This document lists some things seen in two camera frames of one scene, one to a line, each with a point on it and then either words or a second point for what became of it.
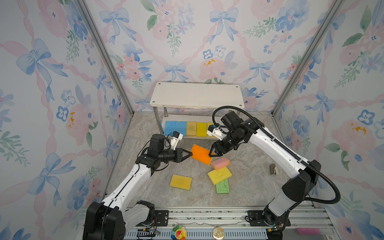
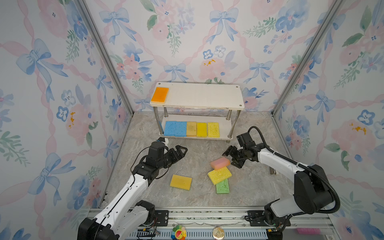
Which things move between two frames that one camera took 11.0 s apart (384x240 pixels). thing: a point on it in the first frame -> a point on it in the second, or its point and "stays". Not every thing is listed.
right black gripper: x=221 y=150 -> x=230 y=151
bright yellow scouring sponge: x=201 y=129 stays
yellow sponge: x=191 y=129 stays
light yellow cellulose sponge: x=218 y=175 stays
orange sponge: x=201 y=154 -> x=160 y=94
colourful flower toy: x=178 y=233 stays
